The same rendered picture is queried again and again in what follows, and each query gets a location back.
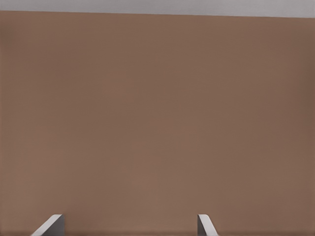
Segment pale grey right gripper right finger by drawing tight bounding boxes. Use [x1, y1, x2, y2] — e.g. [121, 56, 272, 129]
[197, 214, 219, 236]

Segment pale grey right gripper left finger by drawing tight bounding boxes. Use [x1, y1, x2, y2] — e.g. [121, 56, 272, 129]
[31, 214, 65, 236]

